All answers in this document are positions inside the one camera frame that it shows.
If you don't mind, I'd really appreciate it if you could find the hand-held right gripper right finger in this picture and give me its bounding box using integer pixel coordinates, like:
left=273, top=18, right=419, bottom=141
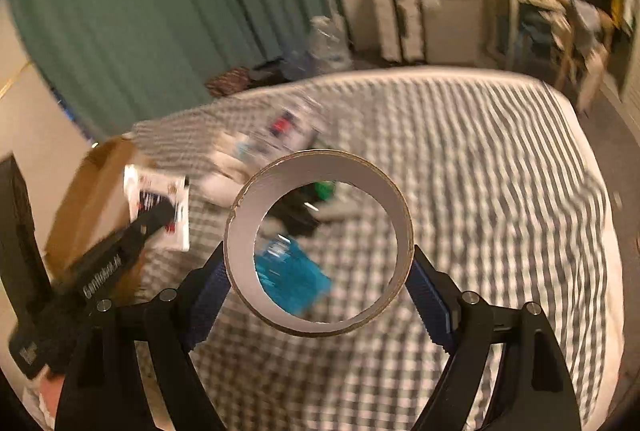
left=407, top=245, right=583, bottom=431

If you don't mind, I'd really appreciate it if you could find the white printed card packet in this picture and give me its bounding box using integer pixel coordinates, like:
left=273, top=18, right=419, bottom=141
left=124, top=165, right=192, bottom=253

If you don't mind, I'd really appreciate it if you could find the cardboard tape roll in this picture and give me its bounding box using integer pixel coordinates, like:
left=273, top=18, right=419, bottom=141
left=225, top=150, right=416, bottom=338

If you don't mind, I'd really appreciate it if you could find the blue plastic packet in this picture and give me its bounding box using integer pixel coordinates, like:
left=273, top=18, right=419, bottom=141
left=254, top=233, right=333, bottom=317

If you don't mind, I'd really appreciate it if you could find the checkered bed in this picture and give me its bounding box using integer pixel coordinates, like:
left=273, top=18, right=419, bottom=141
left=115, top=66, right=626, bottom=431

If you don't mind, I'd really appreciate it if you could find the grey checkered blanket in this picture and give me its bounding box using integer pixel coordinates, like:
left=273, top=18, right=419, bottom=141
left=132, top=73, right=613, bottom=431

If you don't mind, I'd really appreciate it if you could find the wooden chair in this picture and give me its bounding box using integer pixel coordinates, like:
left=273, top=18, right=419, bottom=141
left=550, top=11, right=616, bottom=112

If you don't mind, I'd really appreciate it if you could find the person's left forearm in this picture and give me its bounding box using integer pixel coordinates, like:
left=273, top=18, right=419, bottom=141
left=25, top=371, right=66, bottom=429

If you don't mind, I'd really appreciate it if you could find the black oblong object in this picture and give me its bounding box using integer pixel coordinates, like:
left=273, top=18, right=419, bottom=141
left=270, top=191, right=321, bottom=239

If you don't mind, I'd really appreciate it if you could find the grey fridge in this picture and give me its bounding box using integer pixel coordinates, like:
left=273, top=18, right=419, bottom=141
left=415, top=0, right=488, bottom=64

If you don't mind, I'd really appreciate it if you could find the clear water jug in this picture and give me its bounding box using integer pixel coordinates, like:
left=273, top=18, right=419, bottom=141
left=307, top=16, right=353, bottom=72

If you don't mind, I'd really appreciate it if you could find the brown cardboard box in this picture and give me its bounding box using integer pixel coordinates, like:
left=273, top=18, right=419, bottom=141
left=45, top=137, right=151, bottom=307

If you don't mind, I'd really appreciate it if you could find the black bag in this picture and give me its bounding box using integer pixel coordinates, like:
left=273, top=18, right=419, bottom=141
left=250, top=58, right=286, bottom=86

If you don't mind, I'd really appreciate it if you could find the blue bag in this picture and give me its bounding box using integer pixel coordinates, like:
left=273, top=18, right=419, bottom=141
left=282, top=51, right=321, bottom=82

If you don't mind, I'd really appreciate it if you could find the white drawer cart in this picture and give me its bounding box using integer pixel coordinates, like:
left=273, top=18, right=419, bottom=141
left=392, top=0, right=426, bottom=62
left=367, top=0, right=401, bottom=62

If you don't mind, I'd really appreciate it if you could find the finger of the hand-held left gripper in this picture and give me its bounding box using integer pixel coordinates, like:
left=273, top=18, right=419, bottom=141
left=122, top=200, right=173, bottom=243

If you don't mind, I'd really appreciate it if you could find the green curtain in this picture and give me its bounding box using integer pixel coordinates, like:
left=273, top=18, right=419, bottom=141
left=5, top=0, right=351, bottom=146

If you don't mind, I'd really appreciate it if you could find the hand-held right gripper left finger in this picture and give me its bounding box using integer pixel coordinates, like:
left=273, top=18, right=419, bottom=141
left=55, top=243, right=236, bottom=431

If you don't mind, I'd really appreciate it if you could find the pile of printed packets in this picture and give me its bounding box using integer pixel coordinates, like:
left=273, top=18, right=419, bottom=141
left=200, top=98, right=326, bottom=206

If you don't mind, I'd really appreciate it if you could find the patterned bag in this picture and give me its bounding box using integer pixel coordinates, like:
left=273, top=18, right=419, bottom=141
left=205, top=68, right=251, bottom=99

